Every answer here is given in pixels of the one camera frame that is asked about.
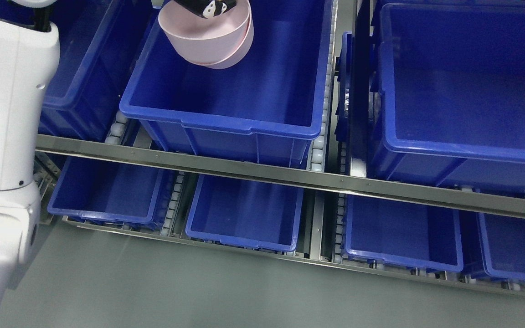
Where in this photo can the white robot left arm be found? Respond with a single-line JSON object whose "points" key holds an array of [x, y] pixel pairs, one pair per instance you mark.
{"points": [[29, 57]]}

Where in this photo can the blue bin lower left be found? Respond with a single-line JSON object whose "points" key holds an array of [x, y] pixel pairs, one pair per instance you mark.
{"points": [[105, 192]]}

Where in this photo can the blue bin lower far right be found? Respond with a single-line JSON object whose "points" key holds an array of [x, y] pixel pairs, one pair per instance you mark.
{"points": [[493, 246]]}

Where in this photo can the blue bin lower middle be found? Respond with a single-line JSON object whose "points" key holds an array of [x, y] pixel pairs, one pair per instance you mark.
{"points": [[244, 213]]}

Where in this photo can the blue bin upper right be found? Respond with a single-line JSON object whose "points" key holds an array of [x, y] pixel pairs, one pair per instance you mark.
{"points": [[451, 78]]}

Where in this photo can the metal roller shelf rack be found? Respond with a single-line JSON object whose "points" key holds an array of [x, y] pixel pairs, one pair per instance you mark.
{"points": [[337, 167]]}

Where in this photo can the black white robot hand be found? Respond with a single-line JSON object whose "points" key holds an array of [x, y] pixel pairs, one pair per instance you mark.
{"points": [[207, 8]]}

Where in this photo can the blue bin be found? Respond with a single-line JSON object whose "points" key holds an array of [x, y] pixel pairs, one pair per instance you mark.
{"points": [[403, 234], [105, 192], [266, 109], [493, 246], [451, 78], [244, 213], [99, 41]]}

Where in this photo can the blue bin upper middle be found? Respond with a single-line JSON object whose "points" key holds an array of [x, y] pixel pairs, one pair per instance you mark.
{"points": [[266, 109]]}

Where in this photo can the pink bowl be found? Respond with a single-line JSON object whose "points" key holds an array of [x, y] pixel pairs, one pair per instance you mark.
{"points": [[204, 41], [240, 51]]}

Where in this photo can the blue bin upper left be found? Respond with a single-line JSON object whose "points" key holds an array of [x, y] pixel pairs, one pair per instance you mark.
{"points": [[99, 41]]}

